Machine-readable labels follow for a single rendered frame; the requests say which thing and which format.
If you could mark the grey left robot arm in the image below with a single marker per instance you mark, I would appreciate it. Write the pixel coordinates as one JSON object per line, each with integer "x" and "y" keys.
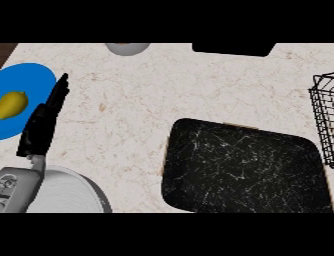
{"x": 7, "y": 191}

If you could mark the black marbled tray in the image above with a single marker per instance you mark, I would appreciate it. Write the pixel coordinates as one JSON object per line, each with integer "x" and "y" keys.
{"x": 244, "y": 168}

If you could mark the grey bowl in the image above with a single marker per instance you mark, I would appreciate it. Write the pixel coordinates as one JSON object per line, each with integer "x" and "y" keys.
{"x": 127, "y": 48}

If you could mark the black appliance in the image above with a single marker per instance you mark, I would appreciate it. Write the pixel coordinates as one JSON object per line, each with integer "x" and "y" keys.
{"x": 233, "y": 48}

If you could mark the yellow lemon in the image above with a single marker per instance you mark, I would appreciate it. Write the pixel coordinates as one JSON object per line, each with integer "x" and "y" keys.
{"x": 10, "y": 105}

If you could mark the blue plate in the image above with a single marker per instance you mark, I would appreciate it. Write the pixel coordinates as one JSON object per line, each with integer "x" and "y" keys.
{"x": 7, "y": 100}

